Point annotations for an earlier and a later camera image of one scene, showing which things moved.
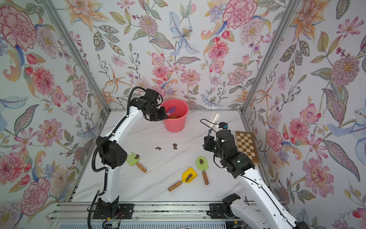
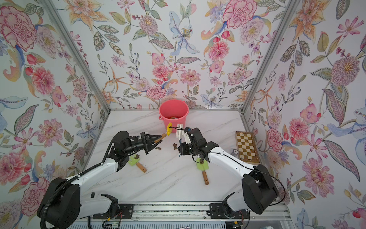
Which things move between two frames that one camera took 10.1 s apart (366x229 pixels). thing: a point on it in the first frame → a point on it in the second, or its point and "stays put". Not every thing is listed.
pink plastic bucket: (176, 121) stays put
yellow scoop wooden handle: (187, 176) → (168, 131)
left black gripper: (162, 116) → (147, 143)
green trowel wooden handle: (202, 164) stays put
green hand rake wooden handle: (133, 159) stays put
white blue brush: (213, 121) → (179, 134)
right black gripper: (212, 140) → (184, 146)
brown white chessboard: (246, 144) stays put
